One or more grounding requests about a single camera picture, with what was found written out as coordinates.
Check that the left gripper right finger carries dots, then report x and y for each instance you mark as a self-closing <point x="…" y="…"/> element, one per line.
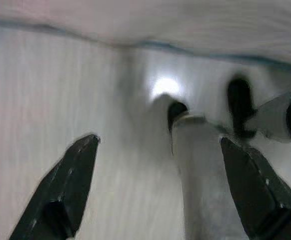
<point x="260" y="200"/>

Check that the silver robot leg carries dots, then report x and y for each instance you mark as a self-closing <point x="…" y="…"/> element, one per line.
<point x="268" y="117"/>
<point x="203" y="175"/>

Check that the silver robot right leg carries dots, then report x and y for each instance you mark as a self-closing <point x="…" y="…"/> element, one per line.
<point x="268" y="117"/>

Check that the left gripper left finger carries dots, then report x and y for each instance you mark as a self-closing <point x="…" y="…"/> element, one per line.
<point x="65" y="190"/>

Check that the silver robot left leg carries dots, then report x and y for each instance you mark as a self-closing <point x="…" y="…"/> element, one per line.
<point x="203" y="175"/>

